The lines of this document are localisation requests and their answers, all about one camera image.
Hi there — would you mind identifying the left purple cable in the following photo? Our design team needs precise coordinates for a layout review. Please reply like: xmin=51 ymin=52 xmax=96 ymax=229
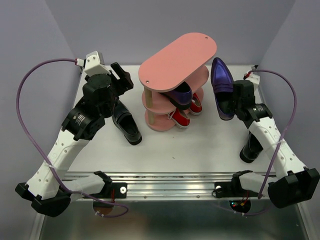
xmin=16 ymin=58 xmax=130 ymax=218

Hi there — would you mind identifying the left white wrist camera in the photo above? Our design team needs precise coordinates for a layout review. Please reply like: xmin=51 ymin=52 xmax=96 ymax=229
xmin=75 ymin=51 xmax=111 ymax=77

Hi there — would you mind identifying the aluminium mounting rail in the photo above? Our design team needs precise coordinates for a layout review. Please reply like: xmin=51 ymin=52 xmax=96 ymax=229
xmin=62 ymin=172 xmax=283 ymax=201

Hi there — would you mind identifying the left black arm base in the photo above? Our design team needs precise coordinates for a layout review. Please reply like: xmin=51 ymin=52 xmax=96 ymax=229
xmin=92 ymin=171 xmax=128 ymax=200

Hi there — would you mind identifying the purple loafer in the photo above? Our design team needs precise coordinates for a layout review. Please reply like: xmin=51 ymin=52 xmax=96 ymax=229
xmin=160 ymin=82 xmax=193 ymax=111
xmin=210 ymin=57 xmax=235 ymax=121

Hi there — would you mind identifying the black loafer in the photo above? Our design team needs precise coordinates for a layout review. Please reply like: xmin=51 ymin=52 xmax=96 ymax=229
xmin=112 ymin=100 xmax=142 ymax=146
xmin=239 ymin=132 xmax=263 ymax=164

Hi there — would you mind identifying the red sneaker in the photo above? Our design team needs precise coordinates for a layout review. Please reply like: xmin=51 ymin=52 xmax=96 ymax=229
xmin=189 ymin=93 xmax=203 ymax=116
xmin=167 ymin=108 xmax=191 ymax=129

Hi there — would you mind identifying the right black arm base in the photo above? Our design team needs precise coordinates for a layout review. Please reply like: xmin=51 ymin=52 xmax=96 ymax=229
xmin=212 ymin=170 xmax=252 ymax=198

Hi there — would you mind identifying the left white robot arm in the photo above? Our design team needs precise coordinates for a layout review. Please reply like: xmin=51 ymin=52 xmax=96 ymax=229
xmin=15 ymin=59 xmax=142 ymax=217

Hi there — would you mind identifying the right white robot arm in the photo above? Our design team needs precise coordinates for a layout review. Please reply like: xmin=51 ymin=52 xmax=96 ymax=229
xmin=230 ymin=80 xmax=320 ymax=209

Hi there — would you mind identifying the pink three-tier shoe shelf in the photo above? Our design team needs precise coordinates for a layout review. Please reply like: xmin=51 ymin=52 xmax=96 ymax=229
xmin=138 ymin=32 xmax=217 ymax=132

